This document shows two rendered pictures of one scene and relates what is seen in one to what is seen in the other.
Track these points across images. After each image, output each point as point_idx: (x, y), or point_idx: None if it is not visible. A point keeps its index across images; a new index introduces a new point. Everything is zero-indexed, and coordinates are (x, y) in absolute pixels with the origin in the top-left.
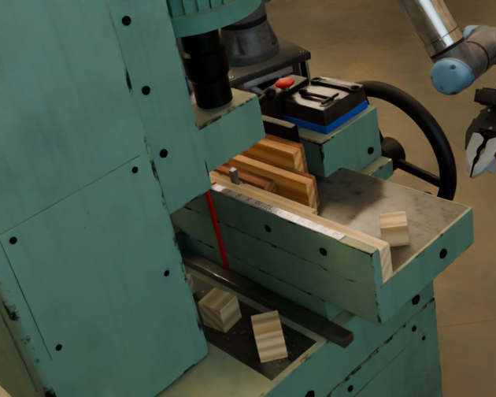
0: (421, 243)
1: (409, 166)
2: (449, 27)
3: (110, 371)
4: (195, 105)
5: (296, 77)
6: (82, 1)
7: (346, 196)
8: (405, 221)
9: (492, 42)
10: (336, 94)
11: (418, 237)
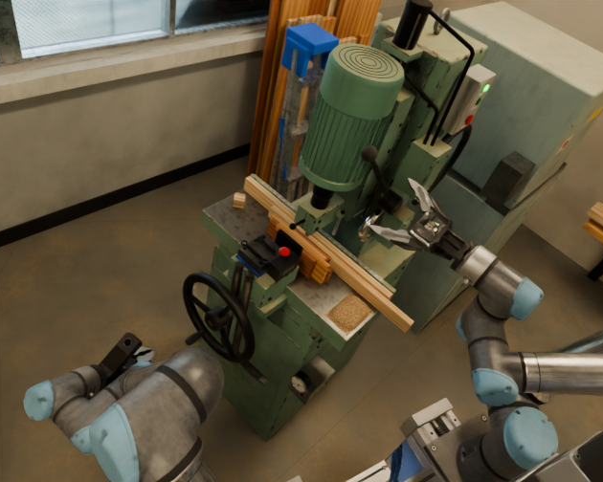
0: (229, 198)
1: (205, 305)
2: (139, 367)
3: None
4: (328, 208)
5: (277, 264)
6: None
7: (254, 233)
8: (234, 194)
9: (91, 399)
10: (256, 239)
11: (229, 202)
